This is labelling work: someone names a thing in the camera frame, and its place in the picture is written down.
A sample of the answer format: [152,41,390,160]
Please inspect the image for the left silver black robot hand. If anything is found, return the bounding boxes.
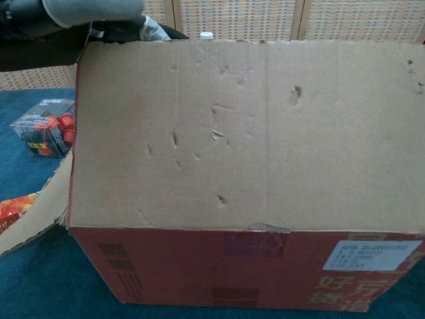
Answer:
[0,0,190,72]

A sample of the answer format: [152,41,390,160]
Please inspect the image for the red cardboard shipping box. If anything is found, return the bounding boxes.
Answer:
[0,39,425,314]

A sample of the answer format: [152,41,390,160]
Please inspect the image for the clear box of red cups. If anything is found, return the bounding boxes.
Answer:
[9,98,76,157]

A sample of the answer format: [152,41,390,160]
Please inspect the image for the woven bamboo folding screen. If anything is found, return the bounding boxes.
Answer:
[0,0,425,92]

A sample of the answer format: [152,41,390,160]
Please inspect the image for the blue table cloth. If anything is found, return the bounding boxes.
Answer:
[0,86,425,319]

